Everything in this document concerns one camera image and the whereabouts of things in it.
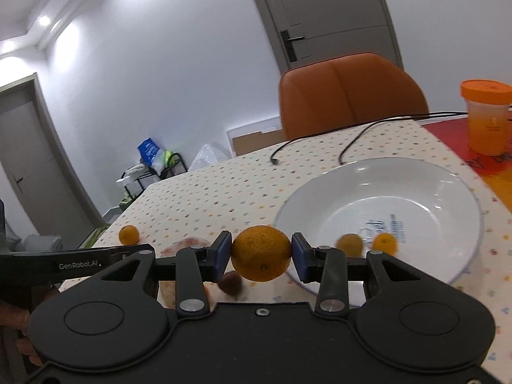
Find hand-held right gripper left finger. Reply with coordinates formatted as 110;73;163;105
94;231;233;321

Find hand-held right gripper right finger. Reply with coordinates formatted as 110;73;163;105
291;231;435;321

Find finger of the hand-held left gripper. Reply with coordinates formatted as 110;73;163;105
110;245;156;265

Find pink peach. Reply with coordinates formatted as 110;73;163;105
158;281;179;310
161;237;212;257

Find large orange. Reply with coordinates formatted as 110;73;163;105
231;226;292;283

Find small orange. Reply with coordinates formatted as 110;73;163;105
337;233;364;257
372;233;398;257

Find white plate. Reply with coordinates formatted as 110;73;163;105
273;157;486;292

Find person's left hand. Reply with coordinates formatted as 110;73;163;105
0;300;44;369

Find brown round fruit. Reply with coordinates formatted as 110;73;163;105
218;271;243;299

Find dotted tablecloth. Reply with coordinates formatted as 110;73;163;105
58;114;512;384

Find white items on rack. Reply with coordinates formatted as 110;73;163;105
116;162;150;187

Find green yellow bag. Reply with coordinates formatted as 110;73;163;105
152;149;180;174

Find clear plastic bag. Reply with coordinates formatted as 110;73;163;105
188;143;233;172

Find blue bag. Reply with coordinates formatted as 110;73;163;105
137;138;161;166

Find grey side door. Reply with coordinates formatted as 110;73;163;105
0;73;107;241

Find brown cardboard sheet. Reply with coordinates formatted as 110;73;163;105
232;130;286;156

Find orange chair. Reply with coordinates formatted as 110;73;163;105
279;52;430;140

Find red table mat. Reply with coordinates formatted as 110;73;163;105
422;114;512;212

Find orange lidded cup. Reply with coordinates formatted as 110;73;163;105
459;79;512;156

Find black wire rack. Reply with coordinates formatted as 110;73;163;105
122;150;188;209

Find black cable with plug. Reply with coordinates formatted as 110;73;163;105
270;113;470;165

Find cardboard sheets against wall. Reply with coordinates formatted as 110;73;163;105
227;117;286;156

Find black door handle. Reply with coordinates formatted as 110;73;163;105
280;29;305;63

